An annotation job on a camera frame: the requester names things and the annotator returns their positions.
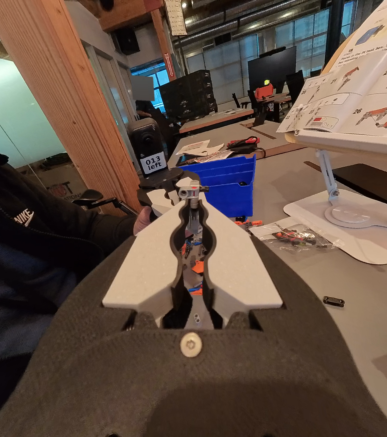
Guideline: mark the small bag of brick parts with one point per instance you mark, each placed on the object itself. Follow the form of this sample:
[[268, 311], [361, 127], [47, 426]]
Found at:
[[292, 235]]

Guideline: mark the orange case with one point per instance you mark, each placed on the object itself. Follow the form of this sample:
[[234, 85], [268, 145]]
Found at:
[[264, 90]]

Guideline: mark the far wooden desk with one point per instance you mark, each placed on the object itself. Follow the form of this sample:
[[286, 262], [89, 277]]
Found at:
[[214, 119]]

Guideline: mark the pile of loose brick parts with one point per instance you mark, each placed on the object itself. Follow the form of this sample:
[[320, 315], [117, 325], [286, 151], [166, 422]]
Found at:
[[197, 266]]

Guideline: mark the wooden pillar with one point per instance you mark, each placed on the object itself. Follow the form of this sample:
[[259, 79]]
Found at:
[[60, 102]]

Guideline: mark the hanging wall calendar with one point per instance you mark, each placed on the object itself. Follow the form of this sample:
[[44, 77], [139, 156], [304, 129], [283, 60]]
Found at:
[[176, 17]]

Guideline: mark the grey brick assembly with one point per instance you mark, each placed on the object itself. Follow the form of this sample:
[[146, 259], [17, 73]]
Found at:
[[191, 193]]

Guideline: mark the black monitor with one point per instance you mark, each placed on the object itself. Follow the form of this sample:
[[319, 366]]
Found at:
[[272, 68]]

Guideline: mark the loose papers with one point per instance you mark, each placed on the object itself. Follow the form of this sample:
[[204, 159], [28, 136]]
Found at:
[[195, 146]]

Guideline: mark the black chair armrest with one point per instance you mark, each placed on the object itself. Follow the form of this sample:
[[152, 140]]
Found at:
[[87, 198]]

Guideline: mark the black brick connector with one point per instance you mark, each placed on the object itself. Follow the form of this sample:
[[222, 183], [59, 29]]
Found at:
[[334, 301]]

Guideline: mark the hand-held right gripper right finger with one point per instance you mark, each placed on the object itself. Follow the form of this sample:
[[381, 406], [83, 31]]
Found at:
[[244, 273]]

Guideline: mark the grey desk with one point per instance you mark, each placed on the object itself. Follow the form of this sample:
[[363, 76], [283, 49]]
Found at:
[[316, 283]]

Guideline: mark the black office chair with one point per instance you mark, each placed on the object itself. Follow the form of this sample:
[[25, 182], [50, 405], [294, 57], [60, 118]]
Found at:
[[295, 85]]

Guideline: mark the person's left hand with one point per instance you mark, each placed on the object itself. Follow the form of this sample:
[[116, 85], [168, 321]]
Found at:
[[142, 220]]

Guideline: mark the black wall speaker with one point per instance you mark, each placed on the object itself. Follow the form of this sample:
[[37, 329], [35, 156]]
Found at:
[[127, 41]]

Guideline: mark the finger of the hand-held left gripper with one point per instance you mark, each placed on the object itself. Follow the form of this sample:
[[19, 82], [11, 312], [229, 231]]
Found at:
[[161, 201], [186, 181]]

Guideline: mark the stack of black boxes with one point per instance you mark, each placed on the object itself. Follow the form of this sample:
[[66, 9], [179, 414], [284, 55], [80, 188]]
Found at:
[[186, 92]]

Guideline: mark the metal ventilation duct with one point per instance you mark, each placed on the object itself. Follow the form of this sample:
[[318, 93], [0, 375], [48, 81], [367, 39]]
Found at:
[[214, 18]]

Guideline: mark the wooden post with red sign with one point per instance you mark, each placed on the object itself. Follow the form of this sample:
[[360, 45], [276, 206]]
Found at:
[[161, 37]]

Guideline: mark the white book stand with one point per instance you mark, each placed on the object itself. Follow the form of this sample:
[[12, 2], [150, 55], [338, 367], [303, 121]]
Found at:
[[350, 218]]

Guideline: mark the open instruction booklet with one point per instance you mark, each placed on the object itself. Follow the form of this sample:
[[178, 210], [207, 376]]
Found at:
[[367, 102]]

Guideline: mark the blue plastic bin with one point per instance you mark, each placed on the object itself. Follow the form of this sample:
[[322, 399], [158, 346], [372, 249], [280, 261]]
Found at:
[[220, 191]]

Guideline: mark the black steel column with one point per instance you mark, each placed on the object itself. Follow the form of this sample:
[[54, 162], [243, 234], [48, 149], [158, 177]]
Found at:
[[333, 30]]

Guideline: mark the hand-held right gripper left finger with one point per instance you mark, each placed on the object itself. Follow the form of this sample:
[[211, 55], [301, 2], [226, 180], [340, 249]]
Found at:
[[139, 273]]

